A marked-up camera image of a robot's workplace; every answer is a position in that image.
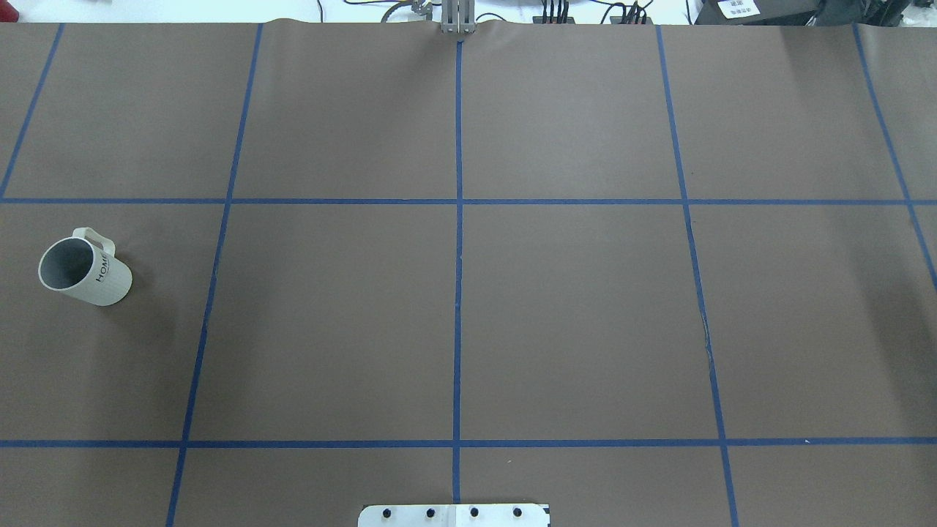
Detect white HOME mug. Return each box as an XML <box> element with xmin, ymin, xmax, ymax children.
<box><xmin>37</xmin><ymin>227</ymin><xmax>133</xmax><ymax>307</ymax></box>

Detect brown table mat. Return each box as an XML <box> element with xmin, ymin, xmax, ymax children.
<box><xmin>2</xmin><ymin>20</ymin><xmax>935</xmax><ymax>526</ymax></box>

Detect aluminium frame post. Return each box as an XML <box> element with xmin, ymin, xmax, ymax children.
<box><xmin>441</xmin><ymin>0</ymin><xmax>477</xmax><ymax>34</ymax></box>

